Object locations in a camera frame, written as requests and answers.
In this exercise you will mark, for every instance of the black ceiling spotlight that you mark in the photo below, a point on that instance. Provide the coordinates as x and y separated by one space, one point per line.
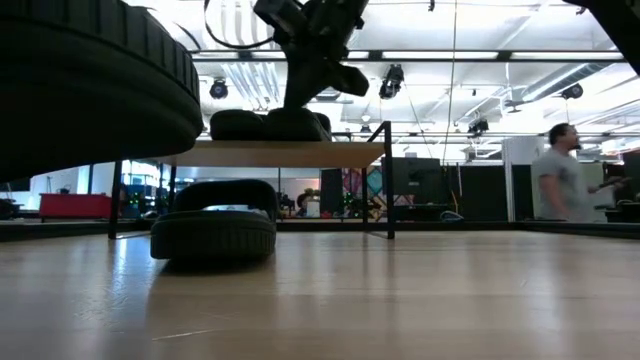
478 126
572 91
391 82
219 90

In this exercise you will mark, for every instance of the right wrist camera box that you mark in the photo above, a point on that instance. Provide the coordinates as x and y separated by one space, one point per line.
280 15

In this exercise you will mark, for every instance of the black rubber slide sandal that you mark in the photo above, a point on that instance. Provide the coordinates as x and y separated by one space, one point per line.
215 235
300 127
75 75
235 127

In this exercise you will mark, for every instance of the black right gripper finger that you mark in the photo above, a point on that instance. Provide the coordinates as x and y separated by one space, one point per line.
316 87
299 92

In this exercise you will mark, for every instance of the white pillar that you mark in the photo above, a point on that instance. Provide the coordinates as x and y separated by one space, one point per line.
517 175

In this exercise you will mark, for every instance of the red cabinet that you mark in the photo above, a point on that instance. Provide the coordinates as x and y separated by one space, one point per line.
75 206

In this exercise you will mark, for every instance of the black box monitor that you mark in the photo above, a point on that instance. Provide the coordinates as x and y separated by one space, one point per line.
417 180

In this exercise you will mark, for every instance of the person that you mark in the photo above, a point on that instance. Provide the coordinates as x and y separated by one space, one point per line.
557 180

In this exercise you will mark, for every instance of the gray curtain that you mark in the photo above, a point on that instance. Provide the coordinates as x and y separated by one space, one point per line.
595 200

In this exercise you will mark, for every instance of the black metal rig frame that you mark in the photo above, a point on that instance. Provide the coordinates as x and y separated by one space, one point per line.
500 227

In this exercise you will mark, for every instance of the ceiling truss bar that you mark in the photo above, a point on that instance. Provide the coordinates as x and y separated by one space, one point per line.
550 56

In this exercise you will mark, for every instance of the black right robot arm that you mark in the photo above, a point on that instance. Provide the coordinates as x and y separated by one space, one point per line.
615 25

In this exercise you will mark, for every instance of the wooden shelf black metal frame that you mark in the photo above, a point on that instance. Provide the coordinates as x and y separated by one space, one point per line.
275 154

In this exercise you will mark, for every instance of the black partition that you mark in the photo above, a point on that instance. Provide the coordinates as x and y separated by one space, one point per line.
482 195

